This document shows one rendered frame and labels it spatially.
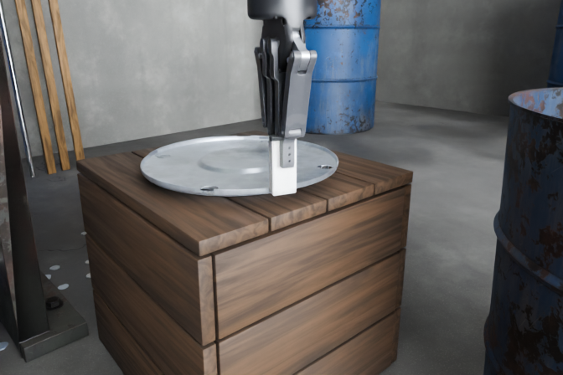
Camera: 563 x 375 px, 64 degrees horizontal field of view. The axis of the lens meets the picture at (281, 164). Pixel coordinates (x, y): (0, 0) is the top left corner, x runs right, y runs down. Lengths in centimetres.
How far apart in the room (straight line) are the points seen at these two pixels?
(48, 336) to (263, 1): 72
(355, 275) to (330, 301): 6
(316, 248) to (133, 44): 205
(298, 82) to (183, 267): 24
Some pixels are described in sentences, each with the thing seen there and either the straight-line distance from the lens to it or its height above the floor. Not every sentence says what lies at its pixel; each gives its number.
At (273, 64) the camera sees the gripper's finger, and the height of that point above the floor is 52.
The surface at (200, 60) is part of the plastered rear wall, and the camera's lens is 273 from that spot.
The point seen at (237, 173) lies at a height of 37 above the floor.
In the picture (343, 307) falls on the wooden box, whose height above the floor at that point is 17.
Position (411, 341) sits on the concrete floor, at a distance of 94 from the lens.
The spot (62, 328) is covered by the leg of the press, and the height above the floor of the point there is 3.
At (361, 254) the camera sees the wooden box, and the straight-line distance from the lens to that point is 68.
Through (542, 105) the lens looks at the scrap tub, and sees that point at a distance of 74.
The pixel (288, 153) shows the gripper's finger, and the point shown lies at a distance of 52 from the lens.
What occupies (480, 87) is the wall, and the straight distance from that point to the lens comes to 351.
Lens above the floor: 56
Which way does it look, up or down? 16 degrees down
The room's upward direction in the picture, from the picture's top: straight up
